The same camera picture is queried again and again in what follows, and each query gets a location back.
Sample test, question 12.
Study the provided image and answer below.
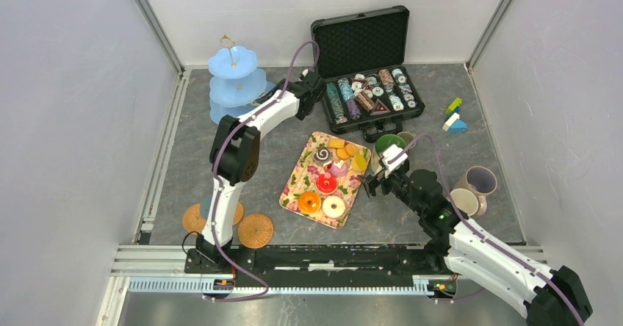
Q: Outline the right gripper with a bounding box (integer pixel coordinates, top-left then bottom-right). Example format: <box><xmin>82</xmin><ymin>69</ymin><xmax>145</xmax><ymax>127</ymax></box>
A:
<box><xmin>356</xmin><ymin>164</ymin><xmax>425</xmax><ymax>217</ymax></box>

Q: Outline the red glazed donut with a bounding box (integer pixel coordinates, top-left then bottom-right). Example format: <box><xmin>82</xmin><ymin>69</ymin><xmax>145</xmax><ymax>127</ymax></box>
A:
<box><xmin>315</xmin><ymin>173</ymin><xmax>338</xmax><ymax>195</ymax></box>

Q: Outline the white glazed donut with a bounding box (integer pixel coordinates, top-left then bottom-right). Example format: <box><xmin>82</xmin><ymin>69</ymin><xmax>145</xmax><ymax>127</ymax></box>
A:
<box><xmin>322</xmin><ymin>195</ymin><xmax>346</xmax><ymax>219</ymax></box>

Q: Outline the orange glazed donut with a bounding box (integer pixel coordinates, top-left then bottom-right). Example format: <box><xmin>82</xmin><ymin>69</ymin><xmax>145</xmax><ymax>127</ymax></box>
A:
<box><xmin>298</xmin><ymin>191</ymin><xmax>322</xmax><ymax>214</ymax></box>

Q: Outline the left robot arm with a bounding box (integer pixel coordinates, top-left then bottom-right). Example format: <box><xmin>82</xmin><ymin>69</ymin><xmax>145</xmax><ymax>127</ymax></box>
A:
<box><xmin>195</xmin><ymin>69</ymin><xmax>326</xmax><ymax>273</ymax></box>

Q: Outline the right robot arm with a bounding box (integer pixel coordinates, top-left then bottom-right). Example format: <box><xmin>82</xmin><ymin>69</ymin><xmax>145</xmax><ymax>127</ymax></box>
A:
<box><xmin>363</xmin><ymin>145</ymin><xmax>593</xmax><ymax>325</ymax></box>

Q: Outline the pink cupcake with topping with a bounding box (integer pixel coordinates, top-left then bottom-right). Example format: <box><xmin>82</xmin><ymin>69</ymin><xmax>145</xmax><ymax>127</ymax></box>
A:
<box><xmin>328</xmin><ymin>162</ymin><xmax>349</xmax><ymax>178</ymax></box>

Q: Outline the round orange biscuit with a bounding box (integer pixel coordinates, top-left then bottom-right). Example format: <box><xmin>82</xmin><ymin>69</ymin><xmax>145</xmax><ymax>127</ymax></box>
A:
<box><xmin>344</xmin><ymin>143</ymin><xmax>359</xmax><ymax>157</ymax></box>
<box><xmin>336</xmin><ymin>148</ymin><xmax>350</xmax><ymax>160</ymax></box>

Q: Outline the floral rectangular tray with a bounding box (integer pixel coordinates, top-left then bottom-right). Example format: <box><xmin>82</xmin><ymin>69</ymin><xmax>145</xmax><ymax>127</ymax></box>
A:
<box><xmin>279</xmin><ymin>131</ymin><xmax>371</xmax><ymax>229</ymax></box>

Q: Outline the round orange biscuit lower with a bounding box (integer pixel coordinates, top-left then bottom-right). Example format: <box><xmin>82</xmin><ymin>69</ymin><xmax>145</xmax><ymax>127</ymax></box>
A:
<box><xmin>336</xmin><ymin>148</ymin><xmax>350</xmax><ymax>160</ymax></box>

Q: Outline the green-inside floral mug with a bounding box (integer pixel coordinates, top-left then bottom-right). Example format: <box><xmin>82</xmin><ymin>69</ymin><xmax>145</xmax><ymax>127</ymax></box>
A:
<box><xmin>370</xmin><ymin>134</ymin><xmax>407</xmax><ymax>174</ymax></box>

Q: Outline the square yellow biscuit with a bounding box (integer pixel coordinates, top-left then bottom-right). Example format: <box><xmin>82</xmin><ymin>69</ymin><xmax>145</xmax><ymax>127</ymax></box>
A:
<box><xmin>327</xmin><ymin>138</ymin><xmax>345</xmax><ymax>149</ymax></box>

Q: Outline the chocolate swirl cake roll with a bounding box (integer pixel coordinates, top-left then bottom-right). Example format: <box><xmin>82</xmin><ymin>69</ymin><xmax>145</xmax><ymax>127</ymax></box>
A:
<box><xmin>313</xmin><ymin>148</ymin><xmax>332</xmax><ymax>167</ymax></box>

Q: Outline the black poker chip case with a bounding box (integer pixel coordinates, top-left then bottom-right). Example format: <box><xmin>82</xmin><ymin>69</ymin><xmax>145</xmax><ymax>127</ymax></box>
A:
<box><xmin>310</xmin><ymin>5</ymin><xmax>425</xmax><ymax>142</ymax></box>

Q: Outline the small beige cup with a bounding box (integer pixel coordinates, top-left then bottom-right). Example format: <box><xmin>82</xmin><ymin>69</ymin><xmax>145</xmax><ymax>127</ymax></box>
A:
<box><xmin>397</xmin><ymin>131</ymin><xmax>417</xmax><ymax>148</ymax></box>

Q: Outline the blue three-tier cake stand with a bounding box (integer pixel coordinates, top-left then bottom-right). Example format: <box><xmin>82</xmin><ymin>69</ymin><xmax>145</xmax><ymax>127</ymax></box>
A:
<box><xmin>208</xmin><ymin>35</ymin><xmax>275</xmax><ymax>124</ymax></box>

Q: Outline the yellow mug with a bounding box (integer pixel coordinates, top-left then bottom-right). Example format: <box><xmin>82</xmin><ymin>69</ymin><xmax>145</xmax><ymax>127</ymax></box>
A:
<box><xmin>450</xmin><ymin>188</ymin><xmax>480</xmax><ymax>217</ymax></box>

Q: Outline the colourful toy block stack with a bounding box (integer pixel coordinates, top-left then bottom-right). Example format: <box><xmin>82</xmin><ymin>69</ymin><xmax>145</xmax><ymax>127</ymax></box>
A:
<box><xmin>442</xmin><ymin>98</ymin><xmax>467</xmax><ymax>134</ymax></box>

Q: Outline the woven rattan coaster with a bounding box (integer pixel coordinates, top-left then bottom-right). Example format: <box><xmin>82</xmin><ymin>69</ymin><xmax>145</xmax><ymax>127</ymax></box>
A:
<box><xmin>238</xmin><ymin>213</ymin><xmax>275</xmax><ymax>249</ymax></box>

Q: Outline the beige mug purple inside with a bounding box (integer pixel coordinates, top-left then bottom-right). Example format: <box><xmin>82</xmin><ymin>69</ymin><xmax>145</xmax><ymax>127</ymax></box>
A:
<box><xmin>453</xmin><ymin>166</ymin><xmax>498</xmax><ymax>218</ymax></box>

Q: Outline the cork coaster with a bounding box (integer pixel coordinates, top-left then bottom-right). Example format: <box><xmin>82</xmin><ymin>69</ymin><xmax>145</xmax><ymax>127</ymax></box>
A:
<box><xmin>232</xmin><ymin>202</ymin><xmax>245</xmax><ymax>226</ymax></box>

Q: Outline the blue smiley coaster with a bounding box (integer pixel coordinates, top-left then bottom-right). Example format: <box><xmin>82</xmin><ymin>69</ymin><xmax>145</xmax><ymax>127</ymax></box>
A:
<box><xmin>199</xmin><ymin>195</ymin><xmax>212</xmax><ymax>220</ymax></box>

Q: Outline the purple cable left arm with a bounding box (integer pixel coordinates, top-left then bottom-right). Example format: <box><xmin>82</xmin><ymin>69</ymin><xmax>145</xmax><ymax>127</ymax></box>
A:
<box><xmin>201</xmin><ymin>40</ymin><xmax>321</xmax><ymax>303</ymax></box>

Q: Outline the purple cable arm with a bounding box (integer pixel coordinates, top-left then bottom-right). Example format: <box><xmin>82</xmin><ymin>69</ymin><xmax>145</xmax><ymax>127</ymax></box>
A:
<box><xmin>389</xmin><ymin>133</ymin><xmax>585</xmax><ymax>326</ymax></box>
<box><xmin>201</xmin><ymin>40</ymin><xmax>321</xmax><ymax>303</ymax></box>

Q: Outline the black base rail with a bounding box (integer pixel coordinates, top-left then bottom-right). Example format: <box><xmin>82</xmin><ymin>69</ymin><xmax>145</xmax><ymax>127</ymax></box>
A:
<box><xmin>184</xmin><ymin>244</ymin><xmax>456</xmax><ymax>278</ymax></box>

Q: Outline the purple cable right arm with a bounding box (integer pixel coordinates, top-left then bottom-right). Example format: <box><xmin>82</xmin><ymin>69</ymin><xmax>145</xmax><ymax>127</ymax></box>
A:
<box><xmin>389</xmin><ymin>133</ymin><xmax>585</xmax><ymax>326</ymax></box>

